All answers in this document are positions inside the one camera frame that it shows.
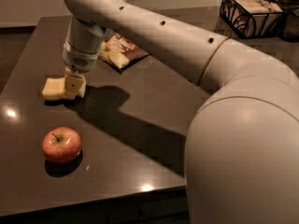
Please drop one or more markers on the dark cabinet drawers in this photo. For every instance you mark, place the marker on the dark cabinet drawers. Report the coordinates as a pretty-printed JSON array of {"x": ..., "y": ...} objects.
[{"x": 165, "y": 206}]

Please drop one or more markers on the yellow sponge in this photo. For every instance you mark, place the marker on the yellow sponge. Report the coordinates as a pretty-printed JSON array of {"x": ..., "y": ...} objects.
[{"x": 54, "y": 89}]

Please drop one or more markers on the napkin stack in basket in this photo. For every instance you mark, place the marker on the napkin stack in basket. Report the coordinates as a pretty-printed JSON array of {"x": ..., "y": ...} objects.
[{"x": 253, "y": 6}]

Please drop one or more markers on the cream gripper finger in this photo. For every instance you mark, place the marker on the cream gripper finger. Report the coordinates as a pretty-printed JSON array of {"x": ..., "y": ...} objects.
[{"x": 74, "y": 86}]

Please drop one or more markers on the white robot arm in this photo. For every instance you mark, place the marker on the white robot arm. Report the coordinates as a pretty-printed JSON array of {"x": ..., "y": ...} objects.
[{"x": 242, "y": 147}]

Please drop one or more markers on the brown chip bag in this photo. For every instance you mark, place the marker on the brown chip bag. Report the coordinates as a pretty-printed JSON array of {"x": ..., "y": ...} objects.
[{"x": 119, "y": 52}]

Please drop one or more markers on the red apple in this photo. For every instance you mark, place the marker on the red apple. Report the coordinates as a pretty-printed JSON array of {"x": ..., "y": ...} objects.
[{"x": 61, "y": 145}]

